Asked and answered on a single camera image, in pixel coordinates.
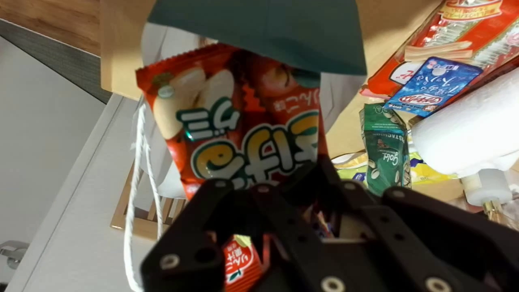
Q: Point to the red blue snack packet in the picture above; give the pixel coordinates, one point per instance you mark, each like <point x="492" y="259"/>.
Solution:
<point x="461" y="43"/>

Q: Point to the red apple snack wrapper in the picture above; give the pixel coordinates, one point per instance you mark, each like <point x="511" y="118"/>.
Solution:
<point x="231" y="114"/>

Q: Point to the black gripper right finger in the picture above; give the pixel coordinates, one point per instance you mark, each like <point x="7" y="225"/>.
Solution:
<point x="336" y="238"/>

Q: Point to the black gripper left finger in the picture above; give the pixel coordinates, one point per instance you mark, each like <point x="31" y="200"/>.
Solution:
<point x="215" y="246"/>

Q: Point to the dark green snack pouch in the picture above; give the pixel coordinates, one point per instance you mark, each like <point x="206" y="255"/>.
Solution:
<point x="385" y="137"/>

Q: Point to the yellow green snack packets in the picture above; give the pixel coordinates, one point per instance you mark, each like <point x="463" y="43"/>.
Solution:
<point x="422" y="178"/>

